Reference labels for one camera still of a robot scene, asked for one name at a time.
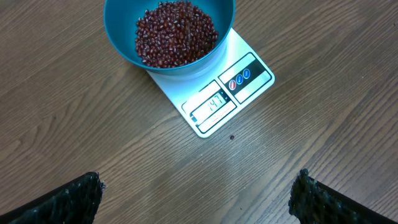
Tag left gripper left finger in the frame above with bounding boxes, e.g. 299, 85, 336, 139
1, 172, 104, 224

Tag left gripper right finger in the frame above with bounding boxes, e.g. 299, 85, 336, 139
288, 169, 397, 224

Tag red beans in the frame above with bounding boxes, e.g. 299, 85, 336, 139
135, 1, 219, 68

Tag white digital kitchen scale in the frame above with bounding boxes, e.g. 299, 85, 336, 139
149, 29, 275, 138

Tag blue bowl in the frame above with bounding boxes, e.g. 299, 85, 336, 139
104, 0, 235, 76

